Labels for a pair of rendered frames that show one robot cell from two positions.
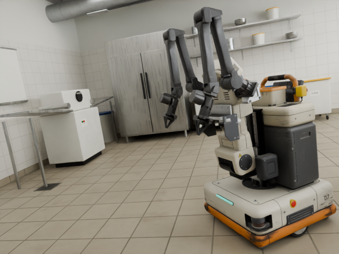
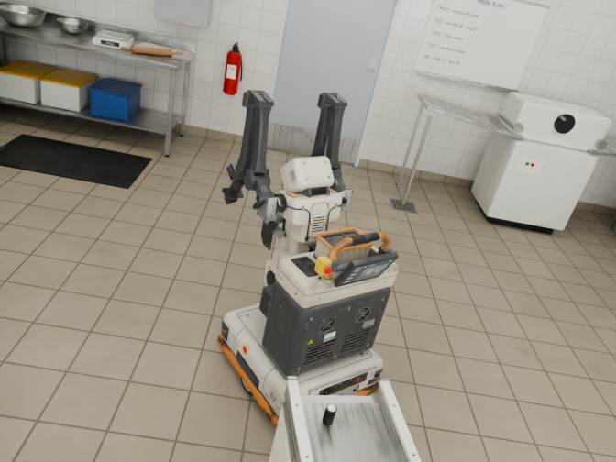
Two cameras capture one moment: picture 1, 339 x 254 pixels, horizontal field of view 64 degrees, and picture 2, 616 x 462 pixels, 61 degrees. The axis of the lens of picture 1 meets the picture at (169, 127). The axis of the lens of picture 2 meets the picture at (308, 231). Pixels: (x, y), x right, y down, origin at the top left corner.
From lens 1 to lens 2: 2.95 m
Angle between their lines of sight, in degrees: 70
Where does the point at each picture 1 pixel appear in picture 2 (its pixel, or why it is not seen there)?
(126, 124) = not seen: outside the picture
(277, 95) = (321, 248)
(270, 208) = (231, 324)
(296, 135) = (277, 297)
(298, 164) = (270, 328)
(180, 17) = not seen: outside the picture
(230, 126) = (266, 229)
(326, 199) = (272, 399)
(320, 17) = not seen: outside the picture
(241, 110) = (291, 227)
